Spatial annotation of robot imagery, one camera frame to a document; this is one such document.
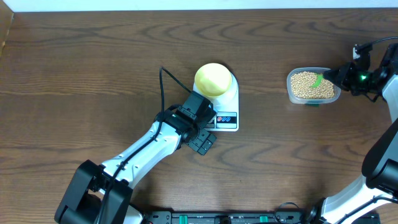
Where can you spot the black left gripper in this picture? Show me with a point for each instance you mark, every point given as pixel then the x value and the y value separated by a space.
pixel 199 144

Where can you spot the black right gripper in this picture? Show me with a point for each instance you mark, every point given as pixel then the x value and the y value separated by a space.
pixel 342 81

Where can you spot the green plastic measuring scoop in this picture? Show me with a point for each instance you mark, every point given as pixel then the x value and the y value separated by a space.
pixel 318 81

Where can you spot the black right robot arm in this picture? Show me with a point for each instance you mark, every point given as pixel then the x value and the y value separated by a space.
pixel 377 184

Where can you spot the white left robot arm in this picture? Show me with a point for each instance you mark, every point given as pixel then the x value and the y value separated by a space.
pixel 102 193

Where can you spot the white digital kitchen scale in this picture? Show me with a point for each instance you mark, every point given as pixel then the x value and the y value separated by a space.
pixel 227 109

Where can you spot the yellow plastic bowl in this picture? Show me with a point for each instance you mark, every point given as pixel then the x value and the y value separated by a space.
pixel 213 79

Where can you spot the clear plastic container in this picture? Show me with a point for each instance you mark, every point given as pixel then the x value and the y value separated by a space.
pixel 297 100

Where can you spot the pile of soybeans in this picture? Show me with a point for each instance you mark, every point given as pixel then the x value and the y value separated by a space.
pixel 302 81

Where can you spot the green label under container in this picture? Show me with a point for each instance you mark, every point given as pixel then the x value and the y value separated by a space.
pixel 313 105

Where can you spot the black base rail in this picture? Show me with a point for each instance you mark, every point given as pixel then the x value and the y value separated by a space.
pixel 167 217

